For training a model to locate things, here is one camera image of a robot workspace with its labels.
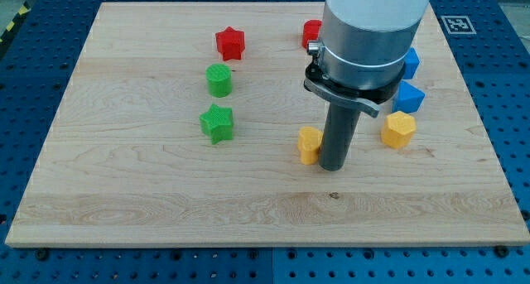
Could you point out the wooden board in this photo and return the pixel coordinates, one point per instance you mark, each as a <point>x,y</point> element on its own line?
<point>126,165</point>

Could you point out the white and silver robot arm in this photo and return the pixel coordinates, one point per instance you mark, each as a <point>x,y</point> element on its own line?
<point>365,41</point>

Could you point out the green star block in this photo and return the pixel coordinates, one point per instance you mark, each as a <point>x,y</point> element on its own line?
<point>217,123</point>

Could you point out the fiducial marker tag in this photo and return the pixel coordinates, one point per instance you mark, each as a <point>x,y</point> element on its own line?
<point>458,25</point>

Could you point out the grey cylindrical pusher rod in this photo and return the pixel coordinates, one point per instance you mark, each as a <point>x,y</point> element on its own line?
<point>339,129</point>

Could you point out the black clamp with silver lever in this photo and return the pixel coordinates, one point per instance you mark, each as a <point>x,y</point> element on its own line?
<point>331,91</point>

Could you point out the yellow heart block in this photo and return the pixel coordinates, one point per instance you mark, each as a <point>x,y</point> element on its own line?
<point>309,142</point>

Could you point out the yellow hexagon block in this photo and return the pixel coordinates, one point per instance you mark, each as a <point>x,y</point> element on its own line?
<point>398,129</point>

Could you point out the red star block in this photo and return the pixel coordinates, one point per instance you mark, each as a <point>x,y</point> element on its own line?
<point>230,43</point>

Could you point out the green cylinder block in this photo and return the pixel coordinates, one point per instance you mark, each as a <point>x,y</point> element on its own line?
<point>219,81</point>

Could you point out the blue block upper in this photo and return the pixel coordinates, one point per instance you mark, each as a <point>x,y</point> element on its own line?
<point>411,63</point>

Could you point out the blue block lower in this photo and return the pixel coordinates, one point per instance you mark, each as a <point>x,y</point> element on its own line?
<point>408,98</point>

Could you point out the blue block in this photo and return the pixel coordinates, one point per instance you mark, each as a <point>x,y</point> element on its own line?
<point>408,98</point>
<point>411,63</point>

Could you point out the red block behind arm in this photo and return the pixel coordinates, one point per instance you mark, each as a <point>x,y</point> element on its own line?
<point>311,29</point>

